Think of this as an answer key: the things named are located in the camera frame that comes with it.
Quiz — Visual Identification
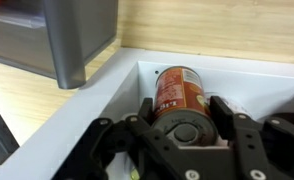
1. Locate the small yellow squeeze bottle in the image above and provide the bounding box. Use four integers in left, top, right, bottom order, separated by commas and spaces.
130, 168, 140, 180

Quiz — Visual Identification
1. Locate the red labelled food can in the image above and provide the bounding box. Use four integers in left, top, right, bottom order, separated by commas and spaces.
151, 65, 220, 148

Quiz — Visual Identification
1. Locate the whipped frosting tub red lid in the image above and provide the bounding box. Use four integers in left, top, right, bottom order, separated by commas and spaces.
204, 91, 256, 118

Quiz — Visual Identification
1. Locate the white cube shelf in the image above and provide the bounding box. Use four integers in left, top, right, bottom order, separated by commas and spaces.
0, 46, 294, 180

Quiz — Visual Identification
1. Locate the grey translucent bin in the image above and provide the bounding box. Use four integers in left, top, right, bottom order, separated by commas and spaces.
0, 0, 120, 90

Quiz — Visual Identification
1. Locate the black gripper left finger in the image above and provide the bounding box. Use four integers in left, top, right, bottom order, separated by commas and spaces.
51, 97, 201, 180

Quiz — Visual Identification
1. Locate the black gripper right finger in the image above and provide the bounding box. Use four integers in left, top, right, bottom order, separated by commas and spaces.
209, 95, 294, 180

